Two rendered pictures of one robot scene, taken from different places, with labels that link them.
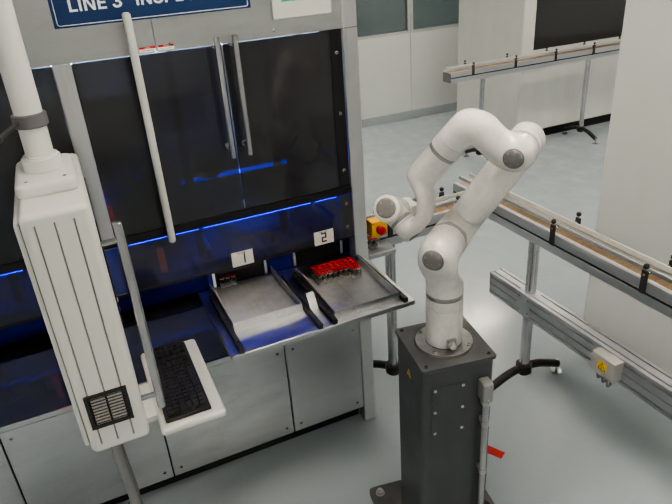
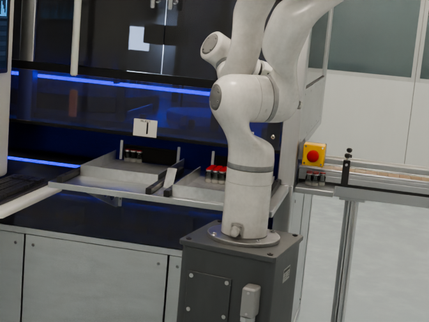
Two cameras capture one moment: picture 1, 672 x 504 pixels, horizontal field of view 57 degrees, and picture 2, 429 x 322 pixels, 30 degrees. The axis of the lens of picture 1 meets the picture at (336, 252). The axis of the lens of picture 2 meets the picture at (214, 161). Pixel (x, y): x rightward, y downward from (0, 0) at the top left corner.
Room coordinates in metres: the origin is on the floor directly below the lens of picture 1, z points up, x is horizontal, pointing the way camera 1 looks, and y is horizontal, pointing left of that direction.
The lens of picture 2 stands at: (-0.03, -1.40, 1.41)
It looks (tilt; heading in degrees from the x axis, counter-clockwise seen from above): 10 degrees down; 34
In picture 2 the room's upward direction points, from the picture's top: 5 degrees clockwise
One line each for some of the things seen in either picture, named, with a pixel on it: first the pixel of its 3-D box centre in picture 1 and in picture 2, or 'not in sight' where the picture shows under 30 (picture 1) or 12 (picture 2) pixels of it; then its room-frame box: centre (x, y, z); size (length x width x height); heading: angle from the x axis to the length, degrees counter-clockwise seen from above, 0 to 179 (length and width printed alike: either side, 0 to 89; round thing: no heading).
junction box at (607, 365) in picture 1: (606, 364); not in sight; (1.96, -1.04, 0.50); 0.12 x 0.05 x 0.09; 23
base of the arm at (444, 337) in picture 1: (444, 318); (246, 202); (1.70, -0.34, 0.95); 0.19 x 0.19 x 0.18
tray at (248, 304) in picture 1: (253, 296); (135, 166); (2.03, 0.32, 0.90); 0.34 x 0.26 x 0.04; 23
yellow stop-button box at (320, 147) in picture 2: (375, 226); (314, 154); (2.37, -0.18, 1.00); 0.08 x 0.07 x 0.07; 23
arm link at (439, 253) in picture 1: (441, 265); (243, 121); (1.67, -0.32, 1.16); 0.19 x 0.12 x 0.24; 152
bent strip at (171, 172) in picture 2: (317, 307); (165, 181); (1.89, 0.08, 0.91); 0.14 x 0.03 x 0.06; 23
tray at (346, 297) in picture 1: (347, 285); (225, 185); (2.06, -0.04, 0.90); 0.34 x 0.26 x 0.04; 22
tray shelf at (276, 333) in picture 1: (303, 298); (177, 184); (2.03, 0.14, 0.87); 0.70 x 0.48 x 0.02; 113
